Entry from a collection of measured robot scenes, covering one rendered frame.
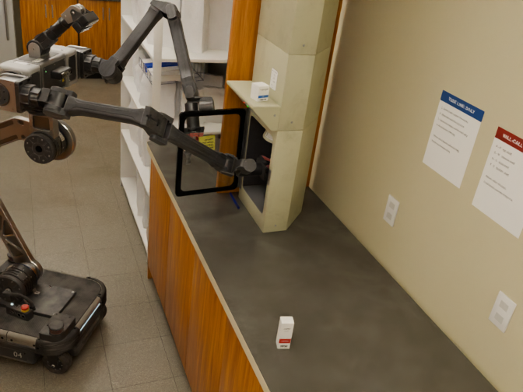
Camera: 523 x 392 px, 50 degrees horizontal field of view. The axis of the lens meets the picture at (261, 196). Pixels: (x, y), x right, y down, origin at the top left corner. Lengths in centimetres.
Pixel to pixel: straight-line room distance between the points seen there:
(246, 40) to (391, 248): 105
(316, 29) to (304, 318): 103
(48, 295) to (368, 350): 179
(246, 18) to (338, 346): 135
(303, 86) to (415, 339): 100
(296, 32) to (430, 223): 84
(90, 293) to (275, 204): 125
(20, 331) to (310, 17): 197
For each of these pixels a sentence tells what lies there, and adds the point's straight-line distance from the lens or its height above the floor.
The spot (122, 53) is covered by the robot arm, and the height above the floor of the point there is 152.
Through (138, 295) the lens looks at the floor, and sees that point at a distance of 350.
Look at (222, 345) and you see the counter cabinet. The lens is 222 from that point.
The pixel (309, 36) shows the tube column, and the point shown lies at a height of 178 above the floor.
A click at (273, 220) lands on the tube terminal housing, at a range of 238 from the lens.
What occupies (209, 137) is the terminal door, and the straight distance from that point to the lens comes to 243.
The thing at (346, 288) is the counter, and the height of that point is 94.
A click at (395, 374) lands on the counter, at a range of 189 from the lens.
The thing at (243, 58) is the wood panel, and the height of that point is 159.
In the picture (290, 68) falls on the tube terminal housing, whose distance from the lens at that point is 212.
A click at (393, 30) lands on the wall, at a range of 230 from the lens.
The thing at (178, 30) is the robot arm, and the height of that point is 164.
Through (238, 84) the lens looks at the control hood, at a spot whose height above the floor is 151.
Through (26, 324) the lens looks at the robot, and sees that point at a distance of 301.
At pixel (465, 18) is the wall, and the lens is 199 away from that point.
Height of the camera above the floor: 220
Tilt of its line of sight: 28 degrees down
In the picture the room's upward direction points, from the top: 8 degrees clockwise
